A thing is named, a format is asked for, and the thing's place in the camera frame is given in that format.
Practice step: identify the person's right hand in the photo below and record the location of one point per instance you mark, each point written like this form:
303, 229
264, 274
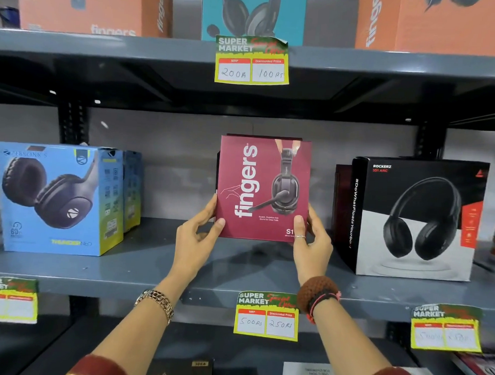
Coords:
314, 253

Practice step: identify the person's left hand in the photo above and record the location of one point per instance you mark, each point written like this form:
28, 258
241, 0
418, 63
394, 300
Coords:
193, 248

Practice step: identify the grey metal shelf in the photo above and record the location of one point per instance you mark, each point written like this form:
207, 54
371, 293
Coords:
145, 267

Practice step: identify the blue headphone box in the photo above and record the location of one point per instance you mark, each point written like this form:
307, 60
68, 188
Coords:
132, 188
20, 234

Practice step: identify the black and white headphone box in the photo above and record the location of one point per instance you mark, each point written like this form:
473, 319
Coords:
395, 175

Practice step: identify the person's left forearm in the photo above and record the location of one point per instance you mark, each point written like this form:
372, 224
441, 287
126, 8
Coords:
134, 340

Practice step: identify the person's right forearm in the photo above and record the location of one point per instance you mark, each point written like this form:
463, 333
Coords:
347, 341

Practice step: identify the person's left yellow sleeve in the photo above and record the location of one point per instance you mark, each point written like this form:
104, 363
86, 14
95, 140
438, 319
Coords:
96, 369

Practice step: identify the brown knitted scrunchie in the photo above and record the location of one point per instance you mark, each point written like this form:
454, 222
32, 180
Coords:
312, 288

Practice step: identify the red black wrist band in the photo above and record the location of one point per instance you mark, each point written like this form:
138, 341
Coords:
322, 297

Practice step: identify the yellow green price tag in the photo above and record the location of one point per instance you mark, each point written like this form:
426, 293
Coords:
251, 62
446, 329
7, 301
266, 317

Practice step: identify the flat black box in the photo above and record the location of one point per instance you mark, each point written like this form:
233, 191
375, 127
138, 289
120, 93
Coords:
178, 372

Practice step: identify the dark blue mesh holder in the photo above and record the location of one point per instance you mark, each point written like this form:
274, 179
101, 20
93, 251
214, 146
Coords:
8, 17

